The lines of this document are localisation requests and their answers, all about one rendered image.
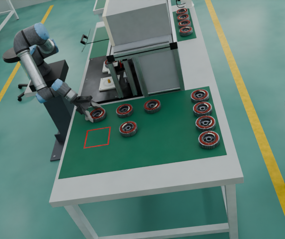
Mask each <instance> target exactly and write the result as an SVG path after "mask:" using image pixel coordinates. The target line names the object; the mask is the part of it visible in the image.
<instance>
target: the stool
mask: <svg viewBox="0 0 285 239"><path fill-rule="evenodd" d="M2 59H3V60H4V62H6V63H15V62H18V61H19V62H20V64H21V66H22V68H23V69H24V71H25V73H26V75H27V76H28V78H29V80H30V77H29V75H28V73H27V71H26V69H25V68H24V65H23V63H22V61H21V59H20V58H19V57H18V56H17V55H16V53H15V51H14V47H12V48H10V49H9V50H7V51H6V52H5V53H4V54H3V56H2ZM27 86H28V84H19V85H18V88H19V89H22V87H27ZM24 93H25V92H23V93H22V94H21V95H19V96H18V101H22V98H21V97H22V96H24Z"/></svg>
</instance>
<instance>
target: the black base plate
mask: <svg viewBox="0 0 285 239"><path fill-rule="evenodd" d="M106 60H107V57H106V55H104V56H100V57H95V58H90V60H89V64H88V68H87V72H86V76H85V80H84V83H83V88H82V92H81V96H88V95H91V96H92V99H91V100H93V101H94V102H96V103H98V104H102V103H107V102H112V101H120V100H125V99H130V98H136V97H141V96H143V94H142V91H141V88H140V85H139V81H138V77H137V74H136V70H135V67H134V64H132V65H131V72H132V76H133V79H134V82H135V86H136V89H137V92H138V95H135V96H133V93H132V90H131V87H130V84H129V83H125V81H124V78H123V76H124V72H125V71H124V70H123V71H118V72H116V74H117V75H120V86H121V89H122V92H123V95H124V96H123V98H122V97H121V98H119V96H118V93H117V90H116V88H115V89H109V90H104V91H99V87H100V82H101V78H106V77H111V74H108V72H105V73H102V70H103V65H104V62H105V61H106Z"/></svg>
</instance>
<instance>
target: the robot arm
mask: <svg viewBox="0 0 285 239"><path fill-rule="evenodd" d="M13 46H14V51H15V53H16V55H17V56H18V57H19V58H20V59H21V61H22V63H23V65H24V68H25V69H26V71H27V73H28V75H29V77H30V79H31V81H32V83H33V85H34V87H35V89H36V91H37V94H36V98H37V100H38V101H39V102H40V103H44V102H46V101H48V100H50V99H52V98H54V97H57V96H59V95H62V96H63V97H64V98H66V99H67V100H68V101H70V103H71V104H74V105H75V106H76V111H77V112H79V113H80V114H81V115H82V114H84V115H85V120H89V121H91V122H92V123H94V122H93V119H92V117H91V115H90V113H89V111H87V109H88V107H90V106H92V108H94V109H95V108H102V107H101V106H100V105H99V104H98V103H96V102H94V101H93V100H91V99H92V96H91V95H88V96H78V97H77V95H78V94H77V93H76V92H75V91H74V90H73V89H71V88H70V87H69V86H68V84H67V83H65V82H63V81H61V80H60V79H57V80H56V81H55V82H54V83H53V84H52V87H49V88H48V87H47V85H46V83H45V81H44V79H43V76H45V75H47V74H48V73H49V72H50V71H51V67H50V65H48V64H47V63H46V62H45V61H44V59H45V58H47V57H49V56H51V55H54V54H56V53H58V52H59V50H58V47H57V45H56V43H55V41H54V39H49V33H48V31H47V29H46V28H45V26H44V25H43V24H42V23H36V24H34V25H32V26H30V27H28V28H26V29H24V30H21V31H19V32H18V33H17V34H16V35H15V37H14V41H13Z"/></svg>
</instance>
